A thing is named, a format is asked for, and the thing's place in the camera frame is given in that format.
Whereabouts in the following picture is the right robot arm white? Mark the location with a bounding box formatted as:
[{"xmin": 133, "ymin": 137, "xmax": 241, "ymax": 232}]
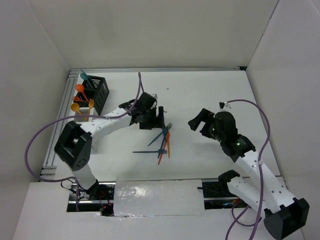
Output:
[{"xmin": 188, "ymin": 108, "xmax": 310, "ymax": 240}]

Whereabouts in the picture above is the yellow fork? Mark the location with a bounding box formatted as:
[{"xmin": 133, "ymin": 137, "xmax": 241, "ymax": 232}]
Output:
[{"xmin": 87, "ymin": 98, "xmax": 95, "ymax": 116}]

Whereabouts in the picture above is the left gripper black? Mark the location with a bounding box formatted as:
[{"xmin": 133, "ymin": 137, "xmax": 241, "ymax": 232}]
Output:
[{"xmin": 139, "ymin": 105, "xmax": 165, "ymax": 130}]

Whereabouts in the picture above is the yellow knife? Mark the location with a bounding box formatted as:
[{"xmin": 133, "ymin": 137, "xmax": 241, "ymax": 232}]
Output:
[{"xmin": 165, "ymin": 132, "xmax": 171, "ymax": 158}]

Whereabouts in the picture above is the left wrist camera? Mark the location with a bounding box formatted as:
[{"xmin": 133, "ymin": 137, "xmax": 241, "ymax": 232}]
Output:
[{"xmin": 151, "ymin": 93, "xmax": 158, "ymax": 102}]

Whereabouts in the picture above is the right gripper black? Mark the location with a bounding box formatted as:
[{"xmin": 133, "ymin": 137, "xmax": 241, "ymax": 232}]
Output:
[{"xmin": 188, "ymin": 107, "xmax": 225, "ymax": 142}]

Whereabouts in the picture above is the dark blue knife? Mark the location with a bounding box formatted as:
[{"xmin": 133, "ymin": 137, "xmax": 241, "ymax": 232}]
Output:
[{"xmin": 157, "ymin": 126, "xmax": 169, "ymax": 159}]

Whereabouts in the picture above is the teal spoon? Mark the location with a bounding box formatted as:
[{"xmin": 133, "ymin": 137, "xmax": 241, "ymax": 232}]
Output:
[{"xmin": 80, "ymin": 69, "xmax": 95, "ymax": 89}]

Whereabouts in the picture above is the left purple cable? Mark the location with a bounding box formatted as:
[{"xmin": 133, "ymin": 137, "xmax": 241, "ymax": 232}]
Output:
[{"xmin": 24, "ymin": 72, "xmax": 145, "ymax": 182}]

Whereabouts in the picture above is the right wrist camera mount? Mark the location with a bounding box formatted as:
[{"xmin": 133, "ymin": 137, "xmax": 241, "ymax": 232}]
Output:
[{"xmin": 219, "ymin": 101, "xmax": 231, "ymax": 111}]

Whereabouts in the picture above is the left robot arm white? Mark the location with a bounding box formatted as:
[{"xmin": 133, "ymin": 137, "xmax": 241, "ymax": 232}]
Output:
[{"xmin": 54, "ymin": 92, "xmax": 165, "ymax": 200}]

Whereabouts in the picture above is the teal fork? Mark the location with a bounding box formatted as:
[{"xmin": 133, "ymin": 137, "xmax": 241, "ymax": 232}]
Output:
[{"xmin": 148, "ymin": 122, "xmax": 173, "ymax": 146}]

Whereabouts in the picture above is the white utensil caddy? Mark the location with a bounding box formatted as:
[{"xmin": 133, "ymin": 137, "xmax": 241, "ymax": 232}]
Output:
[{"xmin": 72, "ymin": 106, "xmax": 101, "ymax": 151}]

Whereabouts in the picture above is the aluminium frame rail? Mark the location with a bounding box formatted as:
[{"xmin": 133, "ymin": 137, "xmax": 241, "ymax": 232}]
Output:
[{"xmin": 70, "ymin": 66, "xmax": 248, "ymax": 74}]

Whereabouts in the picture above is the dark blue fork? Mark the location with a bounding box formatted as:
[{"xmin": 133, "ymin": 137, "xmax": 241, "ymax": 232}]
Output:
[{"xmin": 132, "ymin": 149, "xmax": 168, "ymax": 154}]

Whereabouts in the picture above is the yellow spoon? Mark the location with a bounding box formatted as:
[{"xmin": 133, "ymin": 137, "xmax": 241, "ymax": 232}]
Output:
[{"xmin": 70, "ymin": 102, "xmax": 83, "ymax": 116}]

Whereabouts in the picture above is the black utensil caddy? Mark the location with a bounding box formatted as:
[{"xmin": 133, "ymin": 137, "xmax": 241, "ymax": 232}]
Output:
[{"xmin": 80, "ymin": 75, "xmax": 110, "ymax": 115}]

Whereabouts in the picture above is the white foil panel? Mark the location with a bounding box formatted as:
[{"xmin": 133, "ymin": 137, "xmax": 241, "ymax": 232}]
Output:
[{"xmin": 113, "ymin": 179, "xmax": 206, "ymax": 217}]

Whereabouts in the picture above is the orange knife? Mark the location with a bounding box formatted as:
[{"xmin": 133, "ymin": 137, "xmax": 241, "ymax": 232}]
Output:
[{"xmin": 158, "ymin": 137, "xmax": 166, "ymax": 165}]

